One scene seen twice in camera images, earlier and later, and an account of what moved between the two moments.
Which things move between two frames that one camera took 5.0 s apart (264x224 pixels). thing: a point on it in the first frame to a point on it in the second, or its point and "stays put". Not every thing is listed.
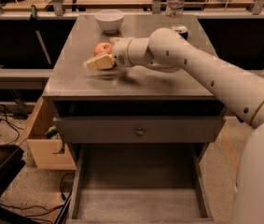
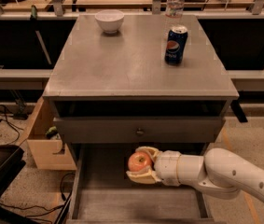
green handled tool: (34, 13) stays put
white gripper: (120, 52) to (166, 165)
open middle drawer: (140, 183) stays put
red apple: (102, 49) to (138, 161)
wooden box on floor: (48, 151) stays put
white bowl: (109, 20) stays put
